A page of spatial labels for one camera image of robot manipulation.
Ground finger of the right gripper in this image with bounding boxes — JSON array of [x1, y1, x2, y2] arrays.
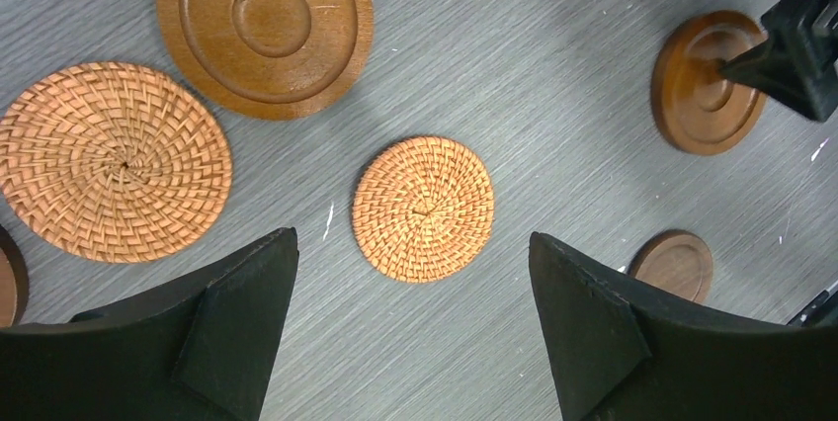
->
[[719, 0, 837, 123]]

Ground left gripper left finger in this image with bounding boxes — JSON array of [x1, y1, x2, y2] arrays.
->
[[1, 228, 299, 420]]

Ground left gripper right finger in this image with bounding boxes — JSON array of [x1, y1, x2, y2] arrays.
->
[[529, 232, 837, 420]]

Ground brown wooden coaster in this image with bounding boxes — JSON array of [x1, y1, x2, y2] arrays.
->
[[1, 227, 30, 328], [650, 10, 766, 156], [156, 0, 374, 121]]

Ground black tripod microphone stand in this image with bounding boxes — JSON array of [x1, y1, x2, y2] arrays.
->
[[787, 282, 837, 327]]

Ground woven rattan coaster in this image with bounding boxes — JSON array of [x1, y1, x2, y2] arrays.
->
[[352, 135, 495, 284], [1, 61, 233, 264]]

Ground dark walnut coaster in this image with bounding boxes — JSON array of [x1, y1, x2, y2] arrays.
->
[[628, 229, 713, 304]]

